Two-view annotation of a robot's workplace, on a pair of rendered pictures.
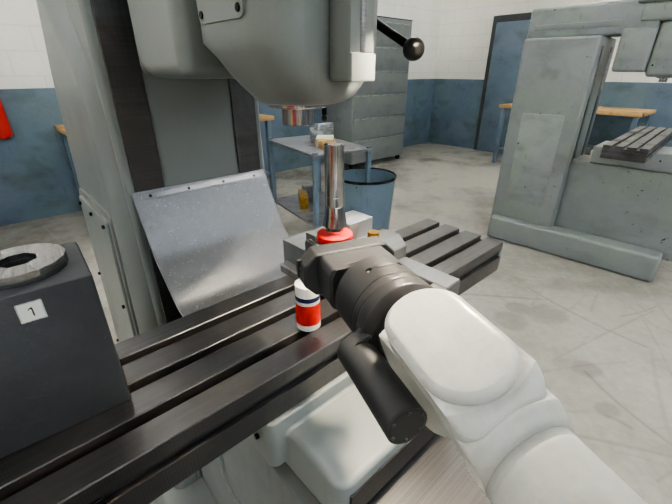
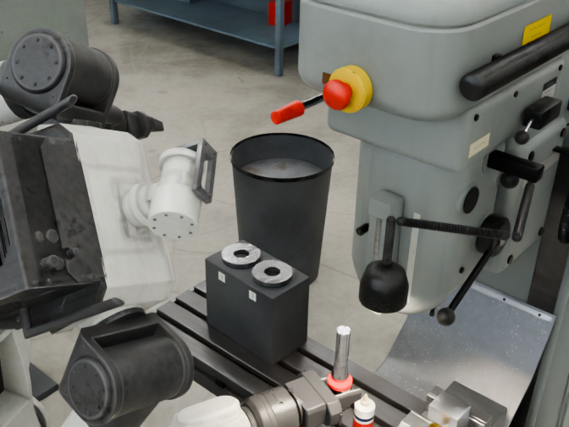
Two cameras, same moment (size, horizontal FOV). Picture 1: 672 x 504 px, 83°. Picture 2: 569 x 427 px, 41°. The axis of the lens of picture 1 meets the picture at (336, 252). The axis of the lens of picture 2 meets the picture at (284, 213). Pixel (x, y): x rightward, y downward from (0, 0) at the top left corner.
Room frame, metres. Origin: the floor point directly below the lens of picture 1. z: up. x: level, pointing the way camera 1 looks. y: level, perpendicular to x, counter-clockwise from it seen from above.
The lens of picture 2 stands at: (0.21, -1.02, 2.12)
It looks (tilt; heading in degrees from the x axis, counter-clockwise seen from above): 30 degrees down; 82
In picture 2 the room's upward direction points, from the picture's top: 1 degrees clockwise
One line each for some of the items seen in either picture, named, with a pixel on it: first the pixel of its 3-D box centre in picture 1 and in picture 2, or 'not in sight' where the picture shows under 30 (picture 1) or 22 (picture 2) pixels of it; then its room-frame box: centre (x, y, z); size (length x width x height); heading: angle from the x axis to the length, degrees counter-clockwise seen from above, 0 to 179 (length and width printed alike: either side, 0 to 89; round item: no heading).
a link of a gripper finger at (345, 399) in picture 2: not in sight; (347, 401); (0.47, -0.03, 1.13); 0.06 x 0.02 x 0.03; 22
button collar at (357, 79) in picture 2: not in sight; (350, 89); (0.41, -0.10, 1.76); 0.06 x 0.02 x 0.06; 132
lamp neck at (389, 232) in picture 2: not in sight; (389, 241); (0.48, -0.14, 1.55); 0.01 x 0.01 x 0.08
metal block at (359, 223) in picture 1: (351, 231); (448, 416); (0.66, -0.03, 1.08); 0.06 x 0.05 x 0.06; 133
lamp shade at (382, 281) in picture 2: not in sight; (384, 281); (0.48, -0.14, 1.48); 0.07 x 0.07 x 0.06
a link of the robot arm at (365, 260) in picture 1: (364, 284); (295, 407); (0.37, -0.03, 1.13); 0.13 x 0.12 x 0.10; 112
